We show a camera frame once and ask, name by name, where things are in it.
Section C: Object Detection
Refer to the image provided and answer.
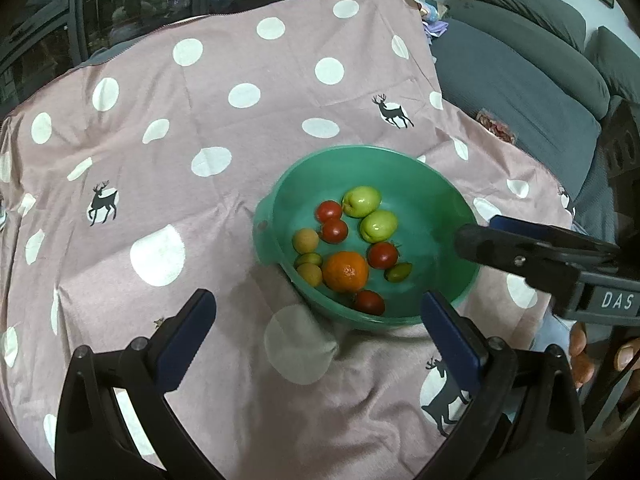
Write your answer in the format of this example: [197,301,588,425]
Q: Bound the dark green olive fruit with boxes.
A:
[384,262,413,283]

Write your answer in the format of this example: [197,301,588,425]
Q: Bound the red tomato with stem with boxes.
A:
[367,242,399,270]

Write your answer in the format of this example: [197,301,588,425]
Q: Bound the orange mandarin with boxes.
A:
[322,252,369,292]

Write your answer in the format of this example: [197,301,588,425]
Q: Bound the small green fruit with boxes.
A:
[294,252,323,268]

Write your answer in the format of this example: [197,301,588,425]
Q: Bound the person's right hand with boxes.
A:
[568,322,639,394]

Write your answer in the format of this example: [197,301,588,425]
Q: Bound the red snack packet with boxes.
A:
[475,108,518,144]

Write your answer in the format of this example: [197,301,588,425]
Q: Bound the yellow round fruit lower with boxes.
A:
[296,263,323,288]

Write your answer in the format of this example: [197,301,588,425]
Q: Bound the yellow round fruit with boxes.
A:
[292,228,320,255]
[296,263,323,288]

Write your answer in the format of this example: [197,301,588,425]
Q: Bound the pink polka dot tablecloth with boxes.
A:
[1,0,572,479]

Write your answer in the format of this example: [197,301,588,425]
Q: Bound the green apple lower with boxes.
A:
[359,209,398,244]

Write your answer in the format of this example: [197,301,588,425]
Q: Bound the green apple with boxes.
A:
[342,185,382,219]
[359,209,398,244]

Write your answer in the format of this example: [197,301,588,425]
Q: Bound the yellow round fruit upper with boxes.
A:
[292,228,320,255]

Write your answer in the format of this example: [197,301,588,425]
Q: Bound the green plastic bowl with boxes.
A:
[253,145,478,330]

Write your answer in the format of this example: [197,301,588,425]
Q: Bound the grey sofa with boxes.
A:
[431,0,639,243]

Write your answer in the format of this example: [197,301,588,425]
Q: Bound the green apple upper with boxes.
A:
[342,185,382,219]

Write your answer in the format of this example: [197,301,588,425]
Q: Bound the red tomato top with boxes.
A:
[314,200,343,224]

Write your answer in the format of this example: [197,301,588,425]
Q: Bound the folded colourful cloths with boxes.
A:
[421,0,449,44]

